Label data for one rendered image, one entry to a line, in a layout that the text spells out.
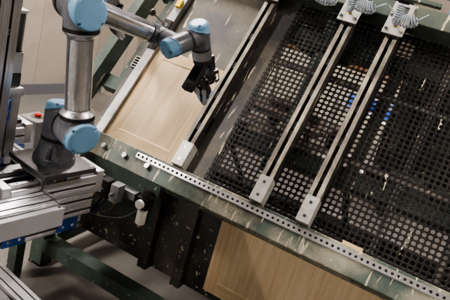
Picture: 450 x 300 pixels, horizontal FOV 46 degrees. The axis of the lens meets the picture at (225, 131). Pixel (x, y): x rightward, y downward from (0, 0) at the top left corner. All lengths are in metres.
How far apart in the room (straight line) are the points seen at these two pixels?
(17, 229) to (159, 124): 1.10
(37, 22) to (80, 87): 4.24
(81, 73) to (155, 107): 1.06
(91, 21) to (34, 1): 4.23
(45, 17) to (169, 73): 3.33
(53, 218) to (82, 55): 0.57
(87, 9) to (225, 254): 1.54
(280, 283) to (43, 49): 4.18
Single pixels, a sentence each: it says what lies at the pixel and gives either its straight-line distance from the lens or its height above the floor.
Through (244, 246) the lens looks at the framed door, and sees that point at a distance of 2.68.
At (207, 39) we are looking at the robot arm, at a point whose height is 1.59.
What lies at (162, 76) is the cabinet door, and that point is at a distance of 2.82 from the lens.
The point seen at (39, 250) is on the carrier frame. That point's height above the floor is 0.10.
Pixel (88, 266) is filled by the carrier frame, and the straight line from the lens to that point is 3.00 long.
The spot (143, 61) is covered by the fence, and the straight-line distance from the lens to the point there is 2.89.
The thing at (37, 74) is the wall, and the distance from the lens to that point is 6.15.
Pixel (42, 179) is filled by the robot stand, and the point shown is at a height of 1.03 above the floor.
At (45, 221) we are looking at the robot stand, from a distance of 1.88.
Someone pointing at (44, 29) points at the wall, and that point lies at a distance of 6.03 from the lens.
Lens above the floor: 1.86
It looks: 17 degrees down
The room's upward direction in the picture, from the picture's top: 15 degrees clockwise
